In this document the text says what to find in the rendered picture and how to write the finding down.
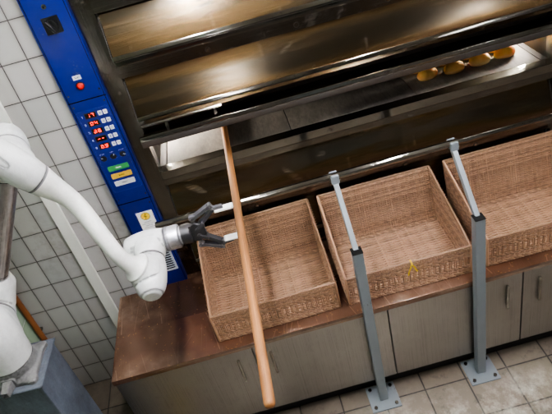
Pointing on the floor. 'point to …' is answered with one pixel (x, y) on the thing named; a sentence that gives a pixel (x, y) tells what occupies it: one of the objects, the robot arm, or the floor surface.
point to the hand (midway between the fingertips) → (234, 220)
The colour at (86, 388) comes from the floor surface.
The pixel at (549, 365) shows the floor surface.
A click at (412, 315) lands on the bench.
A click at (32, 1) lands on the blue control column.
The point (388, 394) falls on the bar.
